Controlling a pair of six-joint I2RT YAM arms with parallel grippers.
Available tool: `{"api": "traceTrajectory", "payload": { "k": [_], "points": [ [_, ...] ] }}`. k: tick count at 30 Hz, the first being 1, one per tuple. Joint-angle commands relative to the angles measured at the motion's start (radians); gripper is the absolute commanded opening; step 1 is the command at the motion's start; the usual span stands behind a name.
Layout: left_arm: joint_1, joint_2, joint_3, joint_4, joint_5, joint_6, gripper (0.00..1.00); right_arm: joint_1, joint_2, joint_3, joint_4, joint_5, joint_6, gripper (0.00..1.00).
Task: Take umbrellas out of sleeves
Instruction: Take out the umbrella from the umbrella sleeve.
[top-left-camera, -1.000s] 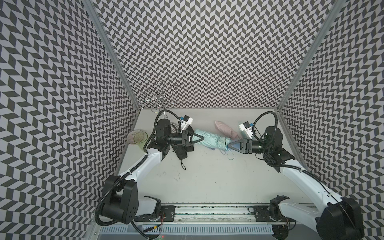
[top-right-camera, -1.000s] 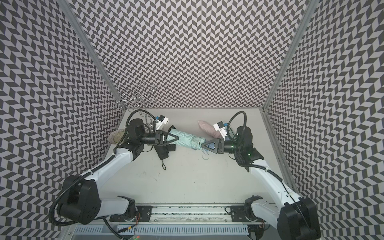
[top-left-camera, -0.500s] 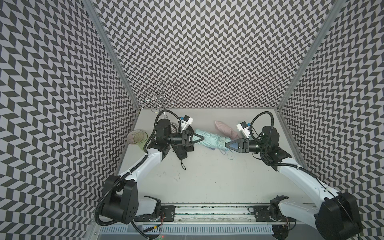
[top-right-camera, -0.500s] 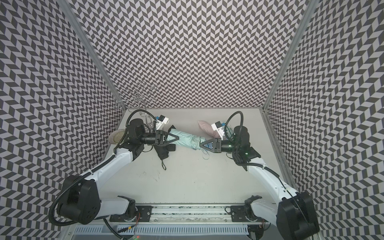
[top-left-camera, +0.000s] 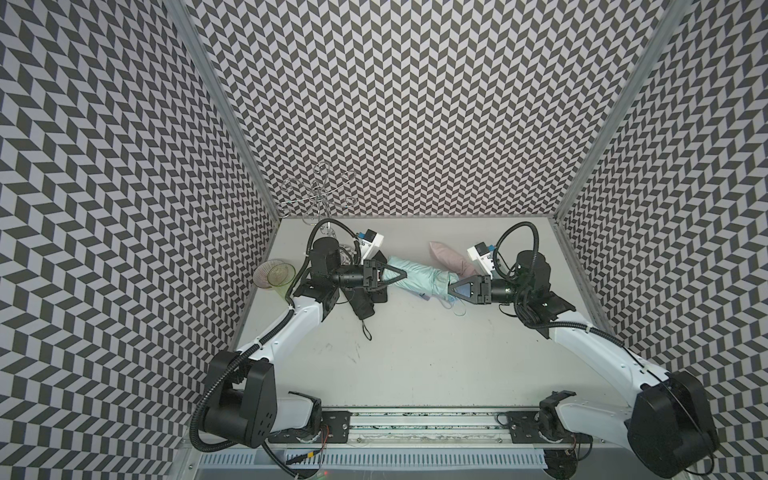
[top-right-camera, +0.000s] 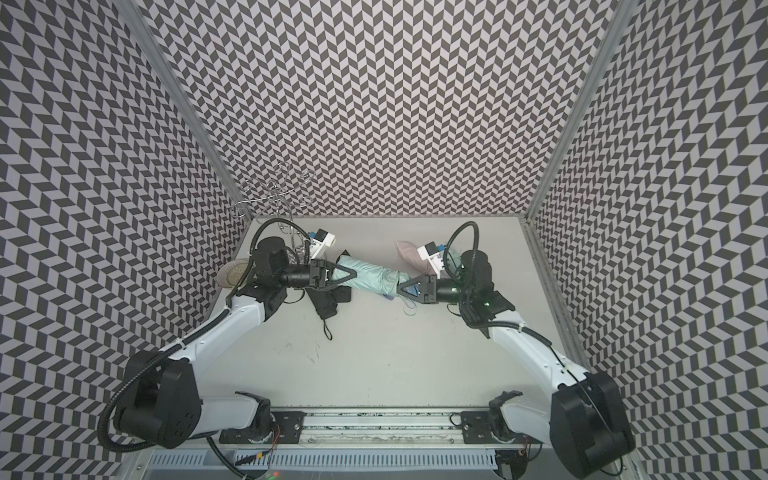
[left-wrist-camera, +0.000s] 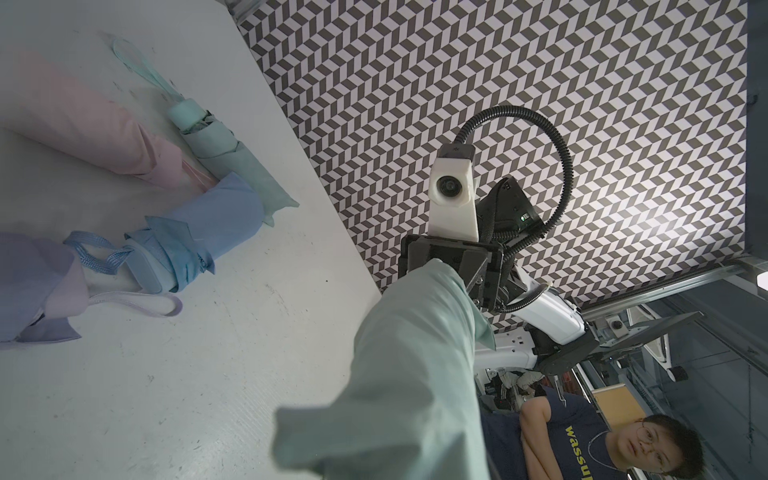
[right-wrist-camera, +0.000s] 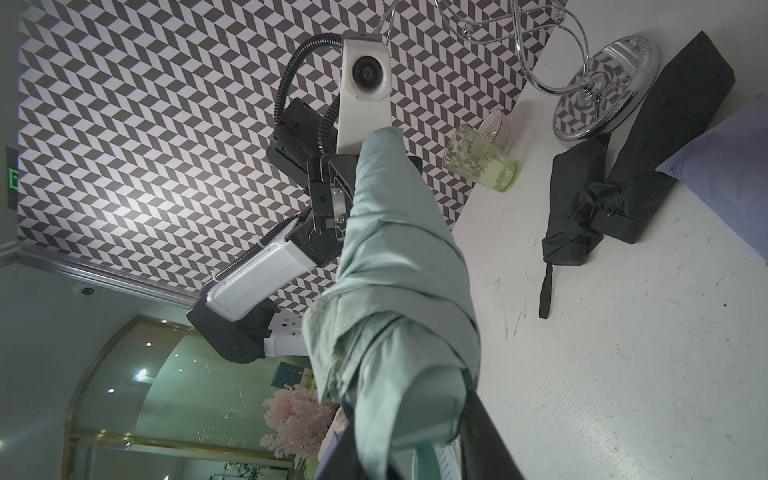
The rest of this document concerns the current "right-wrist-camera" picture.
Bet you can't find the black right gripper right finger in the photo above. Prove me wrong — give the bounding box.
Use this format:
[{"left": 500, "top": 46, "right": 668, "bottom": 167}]
[{"left": 459, "top": 390, "right": 524, "bottom": 480}]

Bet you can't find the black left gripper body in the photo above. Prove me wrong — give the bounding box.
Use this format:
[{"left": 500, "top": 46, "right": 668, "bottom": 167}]
[{"left": 266, "top": 98, "right": 424, "bottom": 265}]

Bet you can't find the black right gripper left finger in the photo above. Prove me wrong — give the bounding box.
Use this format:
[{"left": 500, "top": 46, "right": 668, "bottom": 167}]
[{"left": 315, "top": 415, "right": 360, "bottom": 480}]

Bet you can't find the mint green umbrella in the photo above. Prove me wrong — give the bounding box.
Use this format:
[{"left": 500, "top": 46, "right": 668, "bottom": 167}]
[{"left": 303, "top": 127, "right": 481, "bottom": 479}]

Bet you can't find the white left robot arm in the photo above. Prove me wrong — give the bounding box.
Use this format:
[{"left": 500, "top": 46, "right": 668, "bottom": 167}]
[{"left": 187, "top": 98, "right": 392, "bottom": 364}]

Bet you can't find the pink flower bouquet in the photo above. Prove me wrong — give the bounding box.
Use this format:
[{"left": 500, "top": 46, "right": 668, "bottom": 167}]
[{"left": 260, "top": 385, "right": 337, "bottom": 459}]

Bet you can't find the green glass cup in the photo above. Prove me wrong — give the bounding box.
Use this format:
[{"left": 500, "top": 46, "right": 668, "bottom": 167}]
[{"left": 442, "top": 125, "right": 518, "bottom": 192}]

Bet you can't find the pink ribbed glass bowl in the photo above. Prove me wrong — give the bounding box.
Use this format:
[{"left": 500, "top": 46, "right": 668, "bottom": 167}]
[{"left": 477, "top": 110, "right": 511, "bottom": 151}]

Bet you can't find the purple umbrella in sleeve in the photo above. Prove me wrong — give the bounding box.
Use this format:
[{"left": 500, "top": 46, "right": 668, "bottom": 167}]
[{"left": 656, "top": 93, "right": 767, "bottom": 260}]

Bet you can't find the black umbrella sleeve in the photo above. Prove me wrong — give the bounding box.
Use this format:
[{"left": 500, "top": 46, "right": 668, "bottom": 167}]
[{"left": 588, "top": 31, "right": 735, "bottom": 244}]

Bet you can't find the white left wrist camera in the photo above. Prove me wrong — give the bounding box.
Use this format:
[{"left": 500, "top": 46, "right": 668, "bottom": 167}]
[{"left": 336, "top": 32, "right": 393, "bottom": 155}]

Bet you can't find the chrome wire stand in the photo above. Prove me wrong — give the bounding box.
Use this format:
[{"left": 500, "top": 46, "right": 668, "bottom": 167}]
[{"left": 374, "top": 0, "right": 662, "bottom": 143}]

